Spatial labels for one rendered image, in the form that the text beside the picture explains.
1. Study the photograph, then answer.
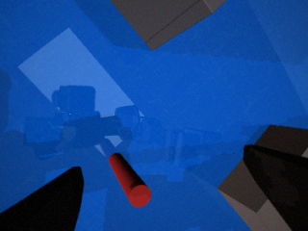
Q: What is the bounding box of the red peg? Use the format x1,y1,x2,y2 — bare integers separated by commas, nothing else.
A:
109,153,151,207

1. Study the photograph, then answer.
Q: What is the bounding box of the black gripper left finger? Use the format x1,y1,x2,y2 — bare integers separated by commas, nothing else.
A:
0,167,84,231

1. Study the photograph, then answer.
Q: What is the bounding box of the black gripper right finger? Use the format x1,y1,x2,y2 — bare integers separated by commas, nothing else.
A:
244,144,308,231

